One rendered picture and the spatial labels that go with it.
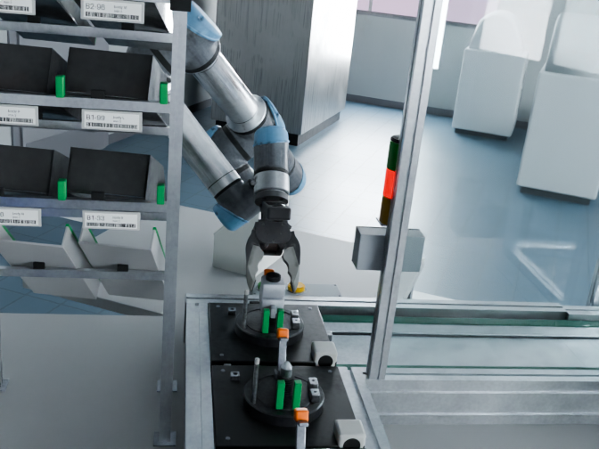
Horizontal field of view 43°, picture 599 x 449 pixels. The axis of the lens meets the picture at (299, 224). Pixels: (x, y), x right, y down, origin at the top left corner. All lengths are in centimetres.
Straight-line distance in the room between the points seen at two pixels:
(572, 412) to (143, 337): 92
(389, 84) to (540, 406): 744
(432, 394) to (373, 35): 753
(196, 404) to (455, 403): 51
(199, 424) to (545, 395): 69
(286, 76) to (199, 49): 490
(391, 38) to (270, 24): 246
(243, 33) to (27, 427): 555
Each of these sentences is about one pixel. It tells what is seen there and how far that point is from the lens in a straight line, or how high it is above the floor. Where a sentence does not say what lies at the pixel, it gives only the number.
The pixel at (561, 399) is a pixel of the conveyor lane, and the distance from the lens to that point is 163.
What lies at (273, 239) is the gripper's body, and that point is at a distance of 154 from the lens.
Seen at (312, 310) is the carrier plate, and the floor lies 97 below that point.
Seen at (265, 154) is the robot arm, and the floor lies 129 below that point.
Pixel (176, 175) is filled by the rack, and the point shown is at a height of 136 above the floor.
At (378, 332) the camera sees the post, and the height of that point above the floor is 106.
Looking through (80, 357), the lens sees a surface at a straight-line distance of 168.
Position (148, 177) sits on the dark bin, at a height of 134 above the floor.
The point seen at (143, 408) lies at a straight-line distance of 152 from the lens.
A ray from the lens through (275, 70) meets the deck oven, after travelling 668.
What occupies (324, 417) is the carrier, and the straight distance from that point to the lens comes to 133.
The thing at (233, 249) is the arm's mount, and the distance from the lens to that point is 205.
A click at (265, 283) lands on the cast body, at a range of 149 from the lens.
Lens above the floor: 172
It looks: 21 degrees down
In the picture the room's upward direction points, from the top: 6 degrees clockwise
